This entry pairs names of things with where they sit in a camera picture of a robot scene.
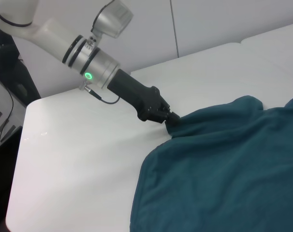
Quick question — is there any black robot torso column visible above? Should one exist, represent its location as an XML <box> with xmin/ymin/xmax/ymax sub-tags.
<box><xmin>0</xmin><ymin>26</ymin><xmax>42</xmax><ymax>107</ymax></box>

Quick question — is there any grey slotted base panel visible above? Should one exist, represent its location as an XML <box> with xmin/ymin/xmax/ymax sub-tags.
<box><xmin>0</xmin><ymin>72</ymin><xmax>25</xmax><ymax>152</ymax></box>

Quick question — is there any teal blue t-shirt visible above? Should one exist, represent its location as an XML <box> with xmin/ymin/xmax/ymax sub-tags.
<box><xmin>129</xmin><ymin>95</ymin><xmax>293</xmax><ymax>232</ymax></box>

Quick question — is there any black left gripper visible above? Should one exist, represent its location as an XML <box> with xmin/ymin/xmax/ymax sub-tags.
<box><xmin>106</xmin><ymin>69</ymin><xmax>181</xmax><ymax>127</ymax></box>

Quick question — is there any left arm cable with plug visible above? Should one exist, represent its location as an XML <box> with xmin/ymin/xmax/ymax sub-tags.
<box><xmin>79</xmin><ymin>81</ymin><xmax>121</xmax><ymax>105</ymax></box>

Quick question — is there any thin black hanging cable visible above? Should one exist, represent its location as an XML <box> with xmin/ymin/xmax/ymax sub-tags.
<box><xmin>0</xmin><ymin>83</ymin><xmax>15</xmax><ymax>144</ymax></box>

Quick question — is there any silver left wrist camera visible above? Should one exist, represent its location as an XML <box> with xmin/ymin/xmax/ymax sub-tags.
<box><xmin>90</xmin><ymin>0</ymin><xmax>134</xmax><ymax>40</ymax></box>

